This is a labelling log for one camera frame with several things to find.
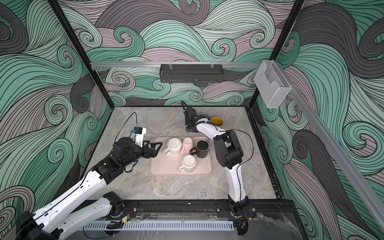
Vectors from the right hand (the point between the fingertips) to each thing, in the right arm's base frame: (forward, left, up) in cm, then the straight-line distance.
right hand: (192, 126), depth 100 cm
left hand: (-22, +18, +16) cm, 33 cm away
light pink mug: (-17, +3, +2) cm, 17 cm away
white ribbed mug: (-17, +11, +2) cm, 20 cm away
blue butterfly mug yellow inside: (+1, -17, +4) cm, 17 cm away
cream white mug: (-27, +2, +1) cm, 27 cm away
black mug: (-20, -5, +2) cm, 20 cm away
